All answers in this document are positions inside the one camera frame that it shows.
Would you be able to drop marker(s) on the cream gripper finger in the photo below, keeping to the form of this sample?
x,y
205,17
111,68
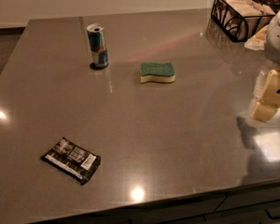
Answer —
x,y
266,101

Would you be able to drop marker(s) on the white paper napkins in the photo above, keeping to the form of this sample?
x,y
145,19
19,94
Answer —
x,y
244,10

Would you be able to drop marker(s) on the dark cabinet drawer front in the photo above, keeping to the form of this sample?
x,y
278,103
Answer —
x,y
245,205

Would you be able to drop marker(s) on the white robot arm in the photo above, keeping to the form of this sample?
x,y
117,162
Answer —
x,y
272,42

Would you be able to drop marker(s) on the loose white napkin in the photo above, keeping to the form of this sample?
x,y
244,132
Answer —
x,y
256,42

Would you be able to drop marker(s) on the blue silver drink can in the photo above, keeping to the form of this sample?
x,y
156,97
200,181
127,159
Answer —
x,y
96,38

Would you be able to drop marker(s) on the black rxbar chocolate wrapper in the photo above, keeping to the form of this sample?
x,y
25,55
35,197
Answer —
x,y
72,159

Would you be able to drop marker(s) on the green yellow sponge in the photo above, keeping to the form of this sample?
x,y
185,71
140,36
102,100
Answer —
x,y
157,72

